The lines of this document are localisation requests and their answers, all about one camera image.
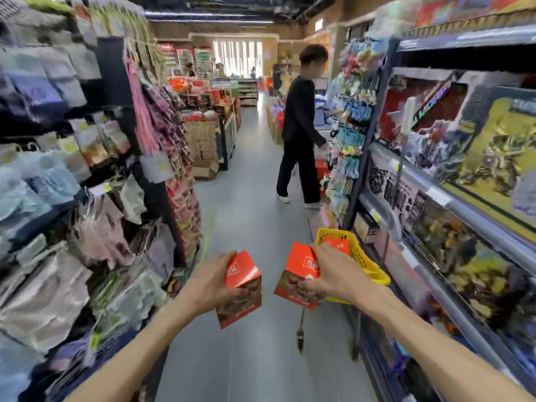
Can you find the red shopping basket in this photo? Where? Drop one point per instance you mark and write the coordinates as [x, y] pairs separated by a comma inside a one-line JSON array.
[[321, 173]]

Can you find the metal shopping trolley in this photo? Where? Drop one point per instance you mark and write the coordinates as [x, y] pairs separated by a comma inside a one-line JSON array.
[[300, 337]]

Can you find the display stand with red goods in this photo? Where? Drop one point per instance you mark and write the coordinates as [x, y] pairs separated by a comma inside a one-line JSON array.
[[211, 108]]

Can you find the person's left thumb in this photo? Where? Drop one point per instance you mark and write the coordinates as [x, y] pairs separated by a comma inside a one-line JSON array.
[[236, 295]]

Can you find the red packet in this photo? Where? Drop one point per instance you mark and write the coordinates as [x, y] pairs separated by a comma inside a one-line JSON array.
[[338, 243]]

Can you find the rack of hanging blue trinkets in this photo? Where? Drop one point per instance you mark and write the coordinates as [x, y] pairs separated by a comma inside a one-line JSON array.
[[349, 133]]

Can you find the strip of hanging snack packets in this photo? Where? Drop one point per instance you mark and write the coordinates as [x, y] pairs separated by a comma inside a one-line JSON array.
[[178, 171]]

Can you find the shelf of bagged goods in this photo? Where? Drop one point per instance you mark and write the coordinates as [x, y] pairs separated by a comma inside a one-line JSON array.
[[54, 175]]

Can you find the pink hanging items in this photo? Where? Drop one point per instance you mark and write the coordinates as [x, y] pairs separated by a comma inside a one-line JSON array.
[[140, 108]]

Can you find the person's left forearm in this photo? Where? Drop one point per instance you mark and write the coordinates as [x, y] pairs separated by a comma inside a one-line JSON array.
[[134, 355]]

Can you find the stack of cardboard boxes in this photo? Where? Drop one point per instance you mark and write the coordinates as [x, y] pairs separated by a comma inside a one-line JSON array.
[[203, 148]]

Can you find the dark metal shelf unit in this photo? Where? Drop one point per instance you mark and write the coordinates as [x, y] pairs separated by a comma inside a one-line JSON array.
[[423, 213]]

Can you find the red toy box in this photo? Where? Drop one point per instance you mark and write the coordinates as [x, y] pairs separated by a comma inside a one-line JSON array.
[[423, 117]]

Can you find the person's right forearm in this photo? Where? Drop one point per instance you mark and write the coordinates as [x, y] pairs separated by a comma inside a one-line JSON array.
[[435, 355]]

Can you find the background goods shelf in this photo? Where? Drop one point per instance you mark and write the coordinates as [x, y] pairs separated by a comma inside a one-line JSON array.
[[248, 92]]

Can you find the person's left hand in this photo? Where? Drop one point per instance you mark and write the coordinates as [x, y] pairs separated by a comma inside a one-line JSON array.
[[201, 286]]

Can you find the person's right hand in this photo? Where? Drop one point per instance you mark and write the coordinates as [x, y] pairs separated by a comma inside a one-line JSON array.
[[341, 272]]

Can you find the colourful boxes row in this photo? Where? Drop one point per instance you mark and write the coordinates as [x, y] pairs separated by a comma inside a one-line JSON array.
[[469, 10]]

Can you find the bright window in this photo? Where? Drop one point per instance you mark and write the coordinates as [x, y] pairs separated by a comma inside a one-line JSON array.
[[237, 58]]

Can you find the person's right thumb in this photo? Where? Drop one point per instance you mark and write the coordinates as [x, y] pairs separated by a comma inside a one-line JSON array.
[[312, 283]]

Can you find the row of dark toy boxes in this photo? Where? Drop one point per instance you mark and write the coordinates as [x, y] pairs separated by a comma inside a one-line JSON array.
[[456, 246]]

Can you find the yellow green toy box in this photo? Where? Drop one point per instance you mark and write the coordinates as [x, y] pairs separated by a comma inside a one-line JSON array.
[[498, 163]]

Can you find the yellow plastic shopping basket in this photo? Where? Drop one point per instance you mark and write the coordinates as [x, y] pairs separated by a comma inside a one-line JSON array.
[[364, 257]]

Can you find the red food box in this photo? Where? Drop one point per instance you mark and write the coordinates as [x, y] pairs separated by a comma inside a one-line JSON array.
[[243, 295], [298, 267]]

